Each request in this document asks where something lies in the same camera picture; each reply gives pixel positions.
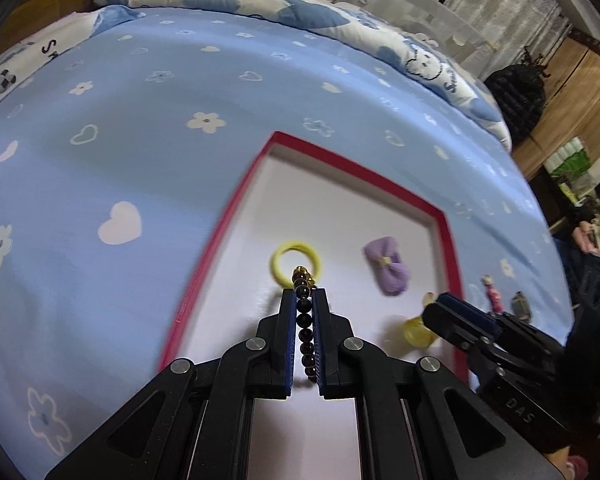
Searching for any dark bead bracelet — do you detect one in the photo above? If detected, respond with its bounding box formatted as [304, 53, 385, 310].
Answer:
[291, 266, 317, 387]

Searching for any red shallow box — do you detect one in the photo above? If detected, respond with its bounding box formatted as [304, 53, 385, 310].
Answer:
[159, 131, 479, 480]

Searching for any white printed pillow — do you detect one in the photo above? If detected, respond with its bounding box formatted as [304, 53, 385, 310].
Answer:
[0, 5, 146, 117]

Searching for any purple fabric bow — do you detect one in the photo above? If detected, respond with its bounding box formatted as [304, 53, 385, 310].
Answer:
[362, 236, 412, 297]

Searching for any black puffer jacket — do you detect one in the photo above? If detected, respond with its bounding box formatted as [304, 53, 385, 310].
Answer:
[484, 64, 547, 147]

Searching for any stack of green boxes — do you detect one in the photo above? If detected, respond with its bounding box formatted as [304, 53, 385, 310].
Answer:
[545, 137, 594, 177]

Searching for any pink cat charm bead chain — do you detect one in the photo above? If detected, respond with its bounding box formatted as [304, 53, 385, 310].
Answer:
[482, 274, 504, 314]

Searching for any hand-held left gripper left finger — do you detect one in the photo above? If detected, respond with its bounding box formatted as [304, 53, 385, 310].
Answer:
[45, 289, 297, 480]

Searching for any grey strap wristwatch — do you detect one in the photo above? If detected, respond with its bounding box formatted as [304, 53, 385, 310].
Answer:
[511, 291, 534, 322]

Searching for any yellow hair tie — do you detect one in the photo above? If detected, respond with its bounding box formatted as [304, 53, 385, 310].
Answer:
[270, 241, 323, 289]

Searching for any black plastic crate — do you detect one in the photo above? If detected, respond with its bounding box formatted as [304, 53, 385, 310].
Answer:
[565, 252, 600, 357]

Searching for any blue cloud print quilt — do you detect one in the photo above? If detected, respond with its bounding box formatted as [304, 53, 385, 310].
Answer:
[91, 0, 512, 152]

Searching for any wooden wardrobe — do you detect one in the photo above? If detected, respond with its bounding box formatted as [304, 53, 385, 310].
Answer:
[510, 30, 600, 182]

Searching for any yellow hair claw clip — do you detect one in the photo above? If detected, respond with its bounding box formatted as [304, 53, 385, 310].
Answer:
[402, 294, 441, 349]

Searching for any dark coat rack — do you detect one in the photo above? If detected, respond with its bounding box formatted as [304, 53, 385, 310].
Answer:
[522, 44, 552, 77]

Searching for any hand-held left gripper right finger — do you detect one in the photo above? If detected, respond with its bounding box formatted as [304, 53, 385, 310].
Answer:
[313, 288, 566, 480]

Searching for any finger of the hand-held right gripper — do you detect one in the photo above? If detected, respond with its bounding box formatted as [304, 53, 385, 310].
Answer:
[500, 313, 541, 346]
[422, 293, 504, 356]

